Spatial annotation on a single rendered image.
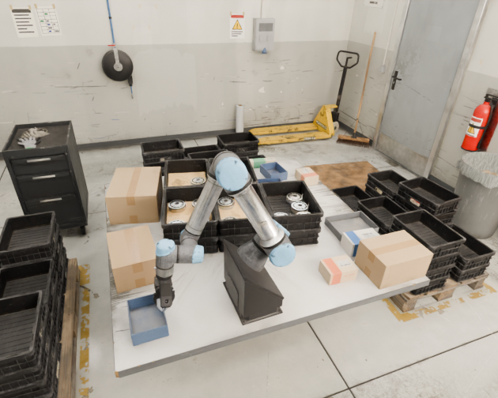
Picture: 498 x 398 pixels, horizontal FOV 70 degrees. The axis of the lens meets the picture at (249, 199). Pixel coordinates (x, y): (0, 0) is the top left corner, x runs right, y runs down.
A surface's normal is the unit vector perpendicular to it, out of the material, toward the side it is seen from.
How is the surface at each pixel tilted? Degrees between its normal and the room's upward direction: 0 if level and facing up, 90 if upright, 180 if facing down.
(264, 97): 90
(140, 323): 1
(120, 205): 90
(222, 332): 0
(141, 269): 90
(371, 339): 0
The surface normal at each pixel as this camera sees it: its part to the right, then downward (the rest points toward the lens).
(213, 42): 0.35, 0.50
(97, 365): 0.04, -0.85
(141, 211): 0.14, 0.52
